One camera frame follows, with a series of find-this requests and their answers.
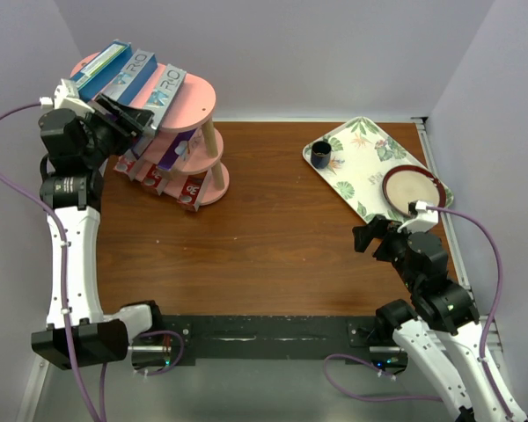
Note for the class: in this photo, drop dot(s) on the shiny blue toothpaste box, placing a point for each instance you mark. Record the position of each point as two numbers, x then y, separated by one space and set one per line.
132 77

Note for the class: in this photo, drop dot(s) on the silver R&O sensitive toothpaste box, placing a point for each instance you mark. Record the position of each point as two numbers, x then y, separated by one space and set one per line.
180 150

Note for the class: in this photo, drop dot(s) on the red toothpaste box behind shelf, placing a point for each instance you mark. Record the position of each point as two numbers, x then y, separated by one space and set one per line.
126 167

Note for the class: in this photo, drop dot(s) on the red 3D toothpaste box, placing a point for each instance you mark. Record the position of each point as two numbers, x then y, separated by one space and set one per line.
192 192

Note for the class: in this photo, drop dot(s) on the floral leaf print tray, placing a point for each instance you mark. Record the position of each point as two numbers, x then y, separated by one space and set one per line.
362 153

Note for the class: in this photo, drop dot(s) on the red silver toothpaste box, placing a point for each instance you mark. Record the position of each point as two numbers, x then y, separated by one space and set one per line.
156 179

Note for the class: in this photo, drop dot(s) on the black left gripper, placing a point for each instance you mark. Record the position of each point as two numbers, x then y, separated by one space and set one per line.
130 121

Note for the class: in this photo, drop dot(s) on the blue green toothpaste box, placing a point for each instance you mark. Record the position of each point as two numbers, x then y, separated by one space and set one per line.
102 69

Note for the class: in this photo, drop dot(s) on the purple toothpaste box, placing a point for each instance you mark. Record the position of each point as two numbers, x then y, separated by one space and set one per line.
141 145

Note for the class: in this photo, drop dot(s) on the dark blue mug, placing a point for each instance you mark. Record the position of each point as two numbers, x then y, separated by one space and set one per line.
321 154

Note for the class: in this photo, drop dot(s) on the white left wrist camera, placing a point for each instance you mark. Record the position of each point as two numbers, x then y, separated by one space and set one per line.
66 96

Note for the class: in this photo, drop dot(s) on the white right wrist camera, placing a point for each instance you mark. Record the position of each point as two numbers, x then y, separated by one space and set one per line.
423 218

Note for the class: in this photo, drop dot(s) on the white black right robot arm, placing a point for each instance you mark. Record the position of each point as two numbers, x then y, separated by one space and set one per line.
439 327

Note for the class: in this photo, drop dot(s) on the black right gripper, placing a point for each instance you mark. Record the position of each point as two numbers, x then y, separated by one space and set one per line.
376 228

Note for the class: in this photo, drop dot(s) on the aluminium frame rail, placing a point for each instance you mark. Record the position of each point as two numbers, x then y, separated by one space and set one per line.
427 149

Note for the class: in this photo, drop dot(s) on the red rimmed beige plate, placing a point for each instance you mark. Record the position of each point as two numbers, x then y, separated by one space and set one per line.
409 183

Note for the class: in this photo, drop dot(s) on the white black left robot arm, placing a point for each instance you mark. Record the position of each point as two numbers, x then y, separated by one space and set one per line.
77 146

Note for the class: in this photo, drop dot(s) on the pink three tier shelf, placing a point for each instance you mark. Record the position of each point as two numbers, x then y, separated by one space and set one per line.
192 108

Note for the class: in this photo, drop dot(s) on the black front base bar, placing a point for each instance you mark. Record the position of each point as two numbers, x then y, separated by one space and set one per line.
266 338

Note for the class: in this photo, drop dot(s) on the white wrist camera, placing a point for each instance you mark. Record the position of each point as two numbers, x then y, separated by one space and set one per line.
423 218
66 96

